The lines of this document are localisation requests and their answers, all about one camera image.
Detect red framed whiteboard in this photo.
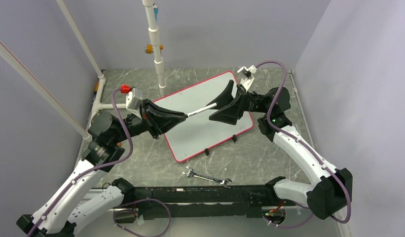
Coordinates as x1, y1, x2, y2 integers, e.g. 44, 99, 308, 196
154, 71, 254, 162

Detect silver double ended wrench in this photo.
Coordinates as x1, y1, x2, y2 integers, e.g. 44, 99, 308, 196
182, 166, 233, 189

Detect purple cable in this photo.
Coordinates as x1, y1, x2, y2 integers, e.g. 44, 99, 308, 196
26, 86, 172, 237
256, 61, 353, 229

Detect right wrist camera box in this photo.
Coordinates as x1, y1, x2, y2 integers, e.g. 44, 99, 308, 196
237, 65, 257, 91

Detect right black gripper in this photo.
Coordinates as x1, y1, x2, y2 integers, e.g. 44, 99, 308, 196
205, 80, 270, 125

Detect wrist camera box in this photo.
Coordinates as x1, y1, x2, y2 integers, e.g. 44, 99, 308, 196
237, 65, 257, 91
120, 85, 144, 118

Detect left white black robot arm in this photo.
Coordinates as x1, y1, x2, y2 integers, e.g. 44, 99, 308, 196
16, 99, 187, 237

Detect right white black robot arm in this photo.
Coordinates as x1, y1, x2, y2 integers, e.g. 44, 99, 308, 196
209, 80, 353, 220

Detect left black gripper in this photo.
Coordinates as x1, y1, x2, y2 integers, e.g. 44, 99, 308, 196
112, 97, 185, 143

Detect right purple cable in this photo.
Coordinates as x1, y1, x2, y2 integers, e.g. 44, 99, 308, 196
256, 61, 353, 229

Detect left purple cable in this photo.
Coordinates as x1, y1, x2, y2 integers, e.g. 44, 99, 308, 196
26, 86, 172, 237

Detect black white marker pen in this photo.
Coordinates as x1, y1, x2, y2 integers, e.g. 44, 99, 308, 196
186, 103, 217, 118

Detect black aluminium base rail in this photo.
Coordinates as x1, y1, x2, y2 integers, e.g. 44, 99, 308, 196
53, 185, 342, 226

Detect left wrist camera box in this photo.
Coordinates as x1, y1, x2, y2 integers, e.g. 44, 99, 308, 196
120, 85, 144, 118

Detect white pvc pipe frame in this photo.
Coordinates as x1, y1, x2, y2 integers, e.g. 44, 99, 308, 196
0, 0, 166, 143

